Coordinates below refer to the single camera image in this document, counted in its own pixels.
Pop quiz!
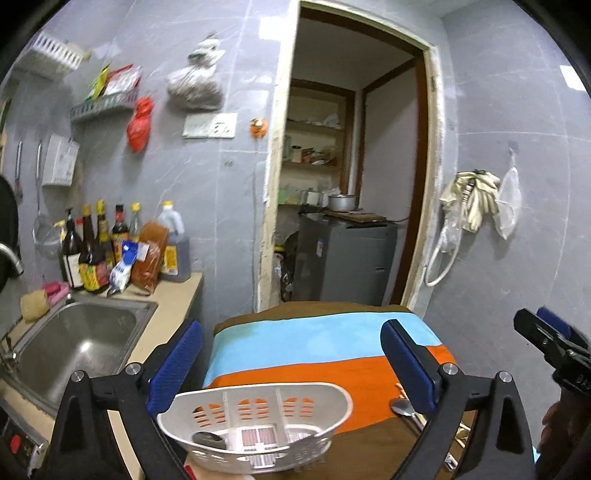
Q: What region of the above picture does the dark spoon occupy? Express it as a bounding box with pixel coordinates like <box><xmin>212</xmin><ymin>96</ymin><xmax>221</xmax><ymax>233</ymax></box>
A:
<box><xmin>191</xmin><ymin>431</ymin><xmax>227</xmax><ymax>452</ymax></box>

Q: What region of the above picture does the white plastic utensil basket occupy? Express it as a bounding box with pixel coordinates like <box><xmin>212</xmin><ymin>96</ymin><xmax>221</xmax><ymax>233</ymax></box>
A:
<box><xmin>157</xmin><ymin>382</ymin><xmax>354</xmax><ymax>476</ymax></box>

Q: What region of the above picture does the beige kitchen counter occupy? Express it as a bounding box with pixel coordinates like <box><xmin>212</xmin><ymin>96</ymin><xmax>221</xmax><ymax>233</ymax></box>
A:
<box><xmin>0</xmin><ymin>272</ymin><xmax>204</xmax><ymax>480</ymax></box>

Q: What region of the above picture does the striped blue orange brown cloth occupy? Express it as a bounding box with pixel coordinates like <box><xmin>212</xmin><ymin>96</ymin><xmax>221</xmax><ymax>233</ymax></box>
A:
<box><xmin>203</xmin><ymin>301</ymin><xmax>476</xmax><ymax>480</ymax></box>

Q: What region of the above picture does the clear bag of dried goods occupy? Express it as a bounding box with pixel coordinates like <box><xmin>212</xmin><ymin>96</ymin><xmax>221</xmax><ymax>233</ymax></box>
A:
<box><xmin>166</xmin><ymin>32</ymin><xmax>225</xmax><ymax>112</ymax></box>

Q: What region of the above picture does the black bottle red cap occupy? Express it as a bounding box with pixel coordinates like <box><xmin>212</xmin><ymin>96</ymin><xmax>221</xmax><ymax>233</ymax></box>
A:
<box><xmin>111</xmin><ymin>204</ymin><xmax>130</xmax><ymax>261</ymax></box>

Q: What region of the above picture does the black bag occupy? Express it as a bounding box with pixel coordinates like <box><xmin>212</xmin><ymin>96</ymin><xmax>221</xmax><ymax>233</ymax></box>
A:
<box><xmin>272</xmin><ymin>231</ymin><xmax>298</xmax><ymax>301</ymax></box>

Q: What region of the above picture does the grey cabinet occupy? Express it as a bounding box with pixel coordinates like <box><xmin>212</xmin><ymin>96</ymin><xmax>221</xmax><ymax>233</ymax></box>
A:
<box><xmin>293</xmin><ymin>215</ymin><xmax>398</xmax><ymax>305</ymax></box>

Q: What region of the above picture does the red chili powder packet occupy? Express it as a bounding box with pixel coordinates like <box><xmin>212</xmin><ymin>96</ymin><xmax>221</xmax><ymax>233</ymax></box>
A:
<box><xmin>130</xmin><ymin>222</ymin><xmax>170</xmax><ymax>294</ymax></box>

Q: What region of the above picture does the metal faucet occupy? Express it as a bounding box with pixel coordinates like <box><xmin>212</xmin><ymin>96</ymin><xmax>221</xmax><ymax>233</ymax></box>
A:
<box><xmin>0</xmin><ymin>242</ymin><xmax>25</xmax><ymax>278</ymax></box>

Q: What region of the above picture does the hanging metal strainer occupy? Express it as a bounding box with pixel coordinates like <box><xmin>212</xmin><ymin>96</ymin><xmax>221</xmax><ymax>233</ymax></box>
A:
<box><xmin>32</xmin><ymin>141</ymin><xmax>63</xmax><ymax>259</ymax></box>

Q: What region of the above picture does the wooden cutting board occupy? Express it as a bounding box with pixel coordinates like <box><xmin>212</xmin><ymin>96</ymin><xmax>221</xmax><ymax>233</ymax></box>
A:
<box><xmin>323</xmin><ymin>210</ymin><xmax>386</xmax><ymax>223</ymax></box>

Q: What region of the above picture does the white wall socket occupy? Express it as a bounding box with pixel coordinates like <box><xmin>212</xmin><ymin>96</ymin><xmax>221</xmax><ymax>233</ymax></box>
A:
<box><xmin>182</xmin><ymin>113</ymin><xmax>238</xmax><ymax>139</ymax></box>

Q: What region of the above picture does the yellow green packet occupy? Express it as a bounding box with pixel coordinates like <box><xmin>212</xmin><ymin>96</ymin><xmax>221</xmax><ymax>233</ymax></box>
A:
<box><xmin>85</xmin><ymin>62</ymin><xmax>112</xmax><ymax>100</ymax></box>

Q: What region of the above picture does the stainless steel sink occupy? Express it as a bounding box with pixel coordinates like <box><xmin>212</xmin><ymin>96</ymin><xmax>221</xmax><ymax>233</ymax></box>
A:
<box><xmin>0</xmin><ymin>295</ymin><xmax>158</xmax><ymax>411</ymax></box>

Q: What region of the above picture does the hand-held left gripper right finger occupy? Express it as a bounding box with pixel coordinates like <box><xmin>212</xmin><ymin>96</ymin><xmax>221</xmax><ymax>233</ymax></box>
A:
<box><xmin>381</xmin><ymin>319</ymin><xmax>539</xmax><ymax>480</ymax></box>

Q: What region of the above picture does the tall dark sauce bottle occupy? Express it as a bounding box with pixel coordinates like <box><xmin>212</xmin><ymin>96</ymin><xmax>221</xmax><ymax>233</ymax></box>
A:
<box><xmin>95</xmin><ymin>200</ymin><xmax>116</xmax><ymax>274</ymax></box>

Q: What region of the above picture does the pink cloth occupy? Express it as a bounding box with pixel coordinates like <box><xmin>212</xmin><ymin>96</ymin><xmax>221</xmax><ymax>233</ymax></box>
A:
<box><xmin>44</xmin><ymin>282</ymin><xmax>71</xmax><ymax>305</ymax></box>

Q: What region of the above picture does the blue white packet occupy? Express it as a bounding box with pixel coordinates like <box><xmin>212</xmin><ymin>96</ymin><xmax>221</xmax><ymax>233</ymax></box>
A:
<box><xmin>108</xmin><ymin>240</ymin><xmax>151</xmax><ymax>292</ymax></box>

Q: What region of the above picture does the grey wall shelf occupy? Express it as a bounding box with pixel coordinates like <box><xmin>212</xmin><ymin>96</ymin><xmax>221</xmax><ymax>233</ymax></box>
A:
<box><xmin>70</xmin><ymin>88</ymin><xmax>139</xmax><ymax>123</ymax></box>

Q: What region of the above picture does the clear bottle yellow cap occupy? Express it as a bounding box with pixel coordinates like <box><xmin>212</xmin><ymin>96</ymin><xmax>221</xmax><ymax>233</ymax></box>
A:
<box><xmin>128</xmin><ymin>202</ymin><xmax>143</xmax><ymax>243</ymax></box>

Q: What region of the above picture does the brown pump bottle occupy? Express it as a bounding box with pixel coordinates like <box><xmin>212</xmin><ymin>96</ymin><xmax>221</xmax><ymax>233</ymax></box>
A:
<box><xmin>59</xmin><ymin>209</ymin><xmax>85</xmax><ymax>291</ymax></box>

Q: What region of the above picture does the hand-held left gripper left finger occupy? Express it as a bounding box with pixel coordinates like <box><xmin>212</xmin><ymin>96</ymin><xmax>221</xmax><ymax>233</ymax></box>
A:
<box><xmin>48</xmin><ymin>319</ymin><xmax>204</xmax><ymax>480</ymax></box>

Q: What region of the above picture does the black pan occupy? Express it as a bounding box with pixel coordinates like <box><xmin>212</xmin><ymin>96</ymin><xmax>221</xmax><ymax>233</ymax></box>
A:
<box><xmin>0</xmin><ymin>175</ymin><xmax>20</xmax><ymax>296</ymax></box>

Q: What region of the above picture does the red plastic bag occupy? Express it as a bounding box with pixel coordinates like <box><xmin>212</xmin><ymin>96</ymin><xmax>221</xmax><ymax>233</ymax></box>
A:
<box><xmin>127</xmin><ymin>97</ymin><xmax>154</xmax><ymax>153</ymax></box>

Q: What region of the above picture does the hanging clear plastic bag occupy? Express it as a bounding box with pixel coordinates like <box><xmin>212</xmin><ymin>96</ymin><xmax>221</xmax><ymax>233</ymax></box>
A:
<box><xmin>496</xmin><ymin>148</ymin><xmax>523</xmax><ymax>240</ymax></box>

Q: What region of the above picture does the hanging metal utensil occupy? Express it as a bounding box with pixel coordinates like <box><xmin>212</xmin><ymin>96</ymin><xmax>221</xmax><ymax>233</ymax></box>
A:
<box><xmin>14</xmin><ymin>138</ymin><xmax>24</xmax><ymax>201</ymax></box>

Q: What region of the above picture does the metal spoon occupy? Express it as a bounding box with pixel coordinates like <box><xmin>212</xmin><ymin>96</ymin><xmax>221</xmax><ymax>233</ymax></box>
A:
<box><xmin>390</xmin><ymin>399</ymin><xmax>426</xmax><ymax>435</ymax></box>

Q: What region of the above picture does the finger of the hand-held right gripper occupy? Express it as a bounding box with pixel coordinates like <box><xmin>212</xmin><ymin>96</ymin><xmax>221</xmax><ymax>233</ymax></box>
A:
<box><xmin>514</xmin><ymin>308</ymin><xmax>571</xmax><ymax>367</ymax></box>
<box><xmin>536</xmin><ymin>305</ymin><xmax>591</xmax><ymax>349</ymax></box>

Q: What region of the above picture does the white hose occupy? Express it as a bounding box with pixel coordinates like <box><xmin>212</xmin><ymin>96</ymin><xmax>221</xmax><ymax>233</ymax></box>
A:
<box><xmin>425</xmin><ymin>203</ymin><xmax>465</xmax><ymax>288</ymax></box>

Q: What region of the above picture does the yellow sponge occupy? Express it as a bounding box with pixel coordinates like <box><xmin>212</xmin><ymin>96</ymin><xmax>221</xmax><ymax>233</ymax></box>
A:
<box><xmin>21</xmin><ymin>290</ymin><xmax>51</xmax><ymax>323</ymax></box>

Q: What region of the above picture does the large dark oil jug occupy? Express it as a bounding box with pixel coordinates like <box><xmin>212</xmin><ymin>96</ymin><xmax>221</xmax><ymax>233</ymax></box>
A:
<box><xmin>157</xmin><ymin>200</ymin><xmax>192</xmax><ymax>282</ymax></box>

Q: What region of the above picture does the white wall holder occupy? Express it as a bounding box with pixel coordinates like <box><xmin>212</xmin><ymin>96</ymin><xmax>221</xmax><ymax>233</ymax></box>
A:
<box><xmin>41</xmin><ymin>134</ymin><xmax>80</xmax><ymax>186</ymax></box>

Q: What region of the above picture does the white wall basket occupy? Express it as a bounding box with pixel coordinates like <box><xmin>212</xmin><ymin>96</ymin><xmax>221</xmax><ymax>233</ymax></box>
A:
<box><xmin>21</xmin><ymin>31</ymin><xmax>90</xmax><ymax>81</ymax></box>

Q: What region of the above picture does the red white packet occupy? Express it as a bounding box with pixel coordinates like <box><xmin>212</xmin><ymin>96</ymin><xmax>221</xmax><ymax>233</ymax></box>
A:
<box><xmin>104</xmin><ymin>65</ymin><xmax>143</xmax><ymax>96</ymax></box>

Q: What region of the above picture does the wooden shelf unit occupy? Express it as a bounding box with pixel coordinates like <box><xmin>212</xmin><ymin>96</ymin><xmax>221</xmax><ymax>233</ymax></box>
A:
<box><xmin>277</xmin><ymin>78</ymin><xmax>356</xmax><ymax>208</ymax></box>

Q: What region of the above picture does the wooden door frame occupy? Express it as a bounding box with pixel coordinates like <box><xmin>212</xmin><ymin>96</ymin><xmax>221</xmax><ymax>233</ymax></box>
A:
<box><xmin>254</xmin><ymin>0</ymin><xmax>446</xmax><ymax>317</ymax></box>

